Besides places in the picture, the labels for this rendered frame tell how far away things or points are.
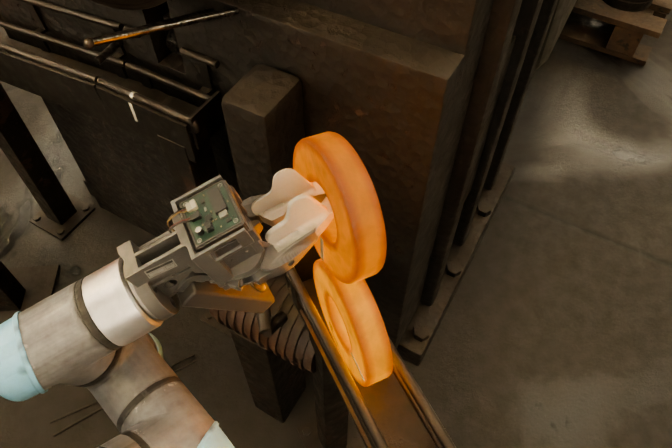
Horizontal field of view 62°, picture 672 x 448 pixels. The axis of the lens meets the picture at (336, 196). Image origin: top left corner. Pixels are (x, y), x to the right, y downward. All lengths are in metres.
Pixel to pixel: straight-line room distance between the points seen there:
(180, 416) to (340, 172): 0.29
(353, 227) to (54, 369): 0.29
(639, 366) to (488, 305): 0.37
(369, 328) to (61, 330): 0.29
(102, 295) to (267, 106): 0.35
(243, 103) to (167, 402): 0.39
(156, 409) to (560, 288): 1.22
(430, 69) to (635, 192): 1.28
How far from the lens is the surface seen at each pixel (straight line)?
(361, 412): 0.65
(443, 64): 0.73
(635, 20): 2.35
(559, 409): 1.47
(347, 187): 0.50
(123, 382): 0.63
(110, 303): 0.54
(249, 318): 0.91
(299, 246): 0.54
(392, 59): 0.73
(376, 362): 0.62
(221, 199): 0.51
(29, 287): 1.70
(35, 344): 0.57
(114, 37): 0.77
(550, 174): 1.86
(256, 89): 0.80
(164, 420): 0.61
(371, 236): 0.51
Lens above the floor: 1.31
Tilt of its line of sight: 51 degrees down
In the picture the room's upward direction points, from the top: straight up
